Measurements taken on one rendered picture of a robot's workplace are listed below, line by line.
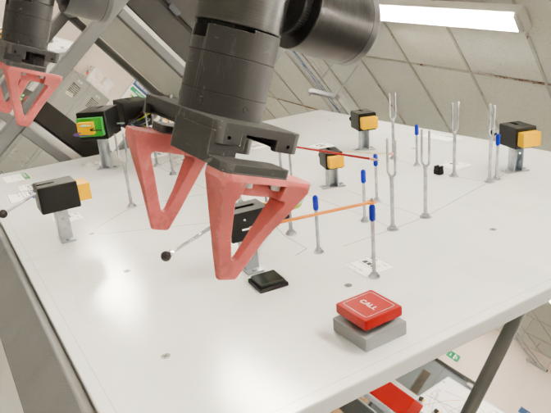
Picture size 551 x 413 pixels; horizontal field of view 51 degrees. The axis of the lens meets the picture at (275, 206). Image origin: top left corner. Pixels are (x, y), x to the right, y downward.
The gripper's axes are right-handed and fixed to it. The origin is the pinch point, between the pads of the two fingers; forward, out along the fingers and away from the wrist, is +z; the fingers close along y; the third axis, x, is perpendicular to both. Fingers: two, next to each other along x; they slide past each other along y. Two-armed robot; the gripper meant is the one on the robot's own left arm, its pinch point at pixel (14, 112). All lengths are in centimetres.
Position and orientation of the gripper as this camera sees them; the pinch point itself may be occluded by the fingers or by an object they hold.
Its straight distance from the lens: 86.8
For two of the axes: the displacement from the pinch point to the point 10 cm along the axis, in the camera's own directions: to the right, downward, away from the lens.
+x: -7.8, -0.6, -6.3
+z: -2.3, 9.5, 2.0
